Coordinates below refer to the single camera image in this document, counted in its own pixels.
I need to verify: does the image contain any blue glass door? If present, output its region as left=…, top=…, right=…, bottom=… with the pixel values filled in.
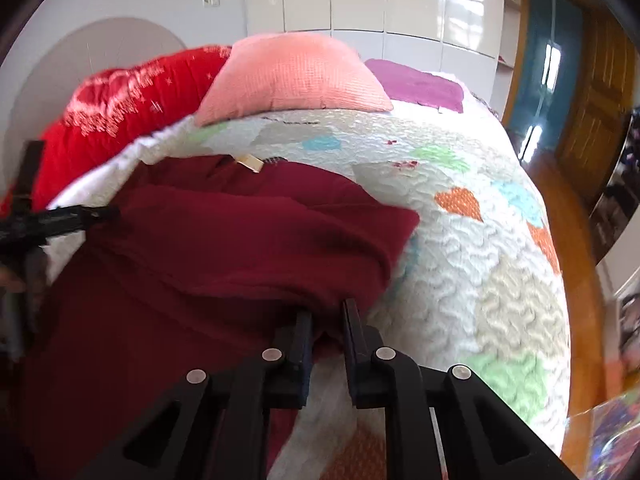
left=504, top=0, right=585, bottom=163

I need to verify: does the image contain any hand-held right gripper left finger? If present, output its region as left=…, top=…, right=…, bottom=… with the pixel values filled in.
left=75, top=309, right=314, bottom=480

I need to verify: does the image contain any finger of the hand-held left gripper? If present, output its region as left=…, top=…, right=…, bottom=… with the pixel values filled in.
left=42, top=204, right=122, bottom=237

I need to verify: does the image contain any open shelf with clothes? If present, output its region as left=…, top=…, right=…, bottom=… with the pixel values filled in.
left=589, top=105, right=640, bottom=263

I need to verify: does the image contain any white glossy wardrobe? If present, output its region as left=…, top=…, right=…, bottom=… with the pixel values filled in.
left=242, top=0, right=507, bottom=59

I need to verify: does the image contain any red printed duvet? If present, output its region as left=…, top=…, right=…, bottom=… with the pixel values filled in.
left=0, top=45, right=234, bottom=217

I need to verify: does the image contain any purple cloth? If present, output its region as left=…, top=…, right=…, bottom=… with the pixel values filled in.
left=364, top=58, right=465, bottom=113

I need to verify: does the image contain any pink pillow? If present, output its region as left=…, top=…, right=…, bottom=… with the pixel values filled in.
left=194, top=34, right=394, bottom=127

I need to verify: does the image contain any wooden door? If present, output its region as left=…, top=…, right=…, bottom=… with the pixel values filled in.
left=554, top=9, right=637, bottom=202

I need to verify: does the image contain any white heart-patterned quilt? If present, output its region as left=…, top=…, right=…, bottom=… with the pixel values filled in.
left=47, top=72, right=573, bottom=480

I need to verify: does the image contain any dark red garment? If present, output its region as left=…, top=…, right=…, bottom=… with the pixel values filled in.
left=20, top=154, right=421, bottom=480

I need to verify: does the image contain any grey round headboard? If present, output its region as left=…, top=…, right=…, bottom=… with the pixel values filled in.
left=0, top=17, right=187, bottom=206

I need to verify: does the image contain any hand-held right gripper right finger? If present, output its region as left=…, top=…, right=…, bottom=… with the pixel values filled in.
left=341, top=298, right=576, bottom=480

